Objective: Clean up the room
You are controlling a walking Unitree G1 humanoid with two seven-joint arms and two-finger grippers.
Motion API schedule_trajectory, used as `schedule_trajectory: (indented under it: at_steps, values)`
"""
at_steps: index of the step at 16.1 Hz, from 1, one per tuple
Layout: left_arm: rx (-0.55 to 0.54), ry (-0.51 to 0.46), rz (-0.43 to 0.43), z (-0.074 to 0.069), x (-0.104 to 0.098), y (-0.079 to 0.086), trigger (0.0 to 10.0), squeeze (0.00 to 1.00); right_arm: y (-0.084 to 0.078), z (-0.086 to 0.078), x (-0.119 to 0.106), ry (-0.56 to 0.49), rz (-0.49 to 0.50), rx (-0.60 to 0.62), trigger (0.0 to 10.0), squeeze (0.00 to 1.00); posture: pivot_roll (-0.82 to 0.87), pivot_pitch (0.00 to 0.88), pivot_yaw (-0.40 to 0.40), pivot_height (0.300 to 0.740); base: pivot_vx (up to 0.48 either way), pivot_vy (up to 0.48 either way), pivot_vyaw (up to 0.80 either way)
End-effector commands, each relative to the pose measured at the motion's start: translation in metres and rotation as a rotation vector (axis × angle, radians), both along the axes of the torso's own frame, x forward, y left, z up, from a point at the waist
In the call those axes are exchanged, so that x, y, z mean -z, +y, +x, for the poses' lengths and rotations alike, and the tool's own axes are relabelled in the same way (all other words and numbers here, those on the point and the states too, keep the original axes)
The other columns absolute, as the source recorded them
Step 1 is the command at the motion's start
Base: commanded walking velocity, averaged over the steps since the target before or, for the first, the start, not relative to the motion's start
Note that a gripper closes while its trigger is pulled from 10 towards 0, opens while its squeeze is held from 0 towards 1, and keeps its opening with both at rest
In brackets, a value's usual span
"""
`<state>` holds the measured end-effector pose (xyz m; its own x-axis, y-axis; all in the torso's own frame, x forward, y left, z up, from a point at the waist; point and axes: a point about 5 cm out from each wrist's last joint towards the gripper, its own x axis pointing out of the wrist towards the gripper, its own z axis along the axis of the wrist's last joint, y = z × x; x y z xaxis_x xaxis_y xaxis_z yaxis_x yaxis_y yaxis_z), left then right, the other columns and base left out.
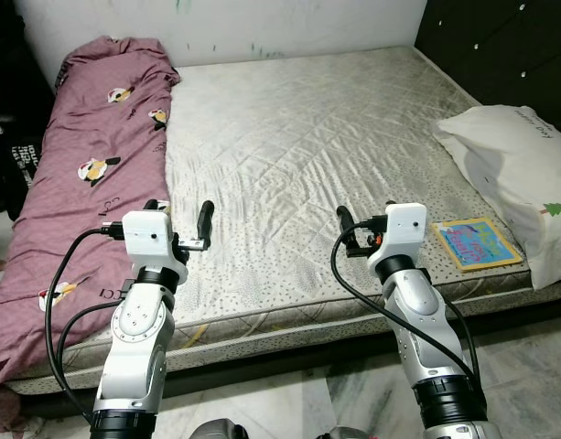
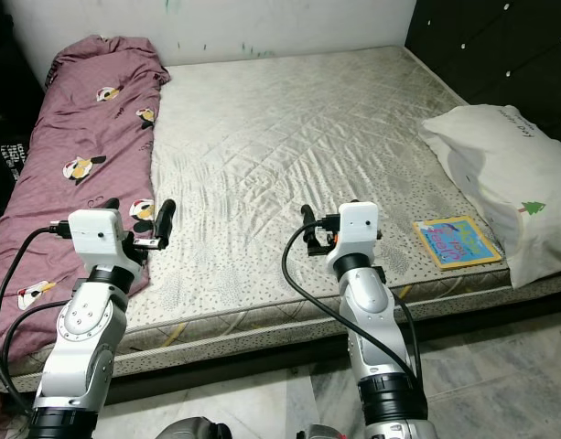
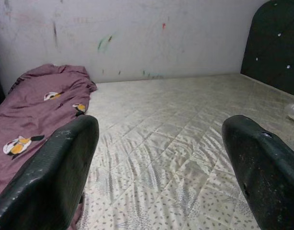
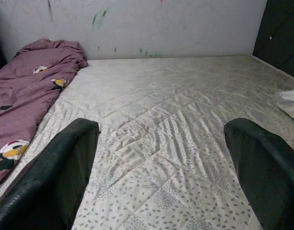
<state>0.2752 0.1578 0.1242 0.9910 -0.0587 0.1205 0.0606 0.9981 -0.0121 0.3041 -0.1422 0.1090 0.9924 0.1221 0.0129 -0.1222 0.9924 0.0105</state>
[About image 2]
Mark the silver right robot leg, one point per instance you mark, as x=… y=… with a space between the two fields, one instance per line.
x=321 y=432

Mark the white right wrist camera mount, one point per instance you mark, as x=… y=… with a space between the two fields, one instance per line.
x=358 y=224

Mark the white quilted mattress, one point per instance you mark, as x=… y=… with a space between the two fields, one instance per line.
x=280 y=137

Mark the colourful children's book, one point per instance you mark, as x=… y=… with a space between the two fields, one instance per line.
x=457 y=242

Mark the silver robot leg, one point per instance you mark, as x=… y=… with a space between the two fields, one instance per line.
x=321 y=432
x=196 y=428

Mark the white pillow green tree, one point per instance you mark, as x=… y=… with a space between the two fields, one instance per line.
x=500 y=165

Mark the dark tufted headboard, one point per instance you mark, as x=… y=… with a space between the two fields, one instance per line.
x=490 y=46

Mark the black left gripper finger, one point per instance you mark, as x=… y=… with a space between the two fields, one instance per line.
x=108 y=204
x=166 y=219

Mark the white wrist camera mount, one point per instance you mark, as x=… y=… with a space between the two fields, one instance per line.
x=358 y=224
x=95 y=233

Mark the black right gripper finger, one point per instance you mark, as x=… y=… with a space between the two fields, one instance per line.
x=307 y=223

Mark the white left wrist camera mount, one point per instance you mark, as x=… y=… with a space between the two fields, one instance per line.
x=95 y=233

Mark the black bag white lettering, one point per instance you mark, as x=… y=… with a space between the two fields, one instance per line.
x=13 y=169

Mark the purple penguin print blanket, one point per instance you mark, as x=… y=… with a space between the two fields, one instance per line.
x=79 y=128

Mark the silver left robot leg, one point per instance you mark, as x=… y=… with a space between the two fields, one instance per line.
x=196 y=428

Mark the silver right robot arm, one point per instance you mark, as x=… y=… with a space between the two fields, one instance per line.
x=367 y=311

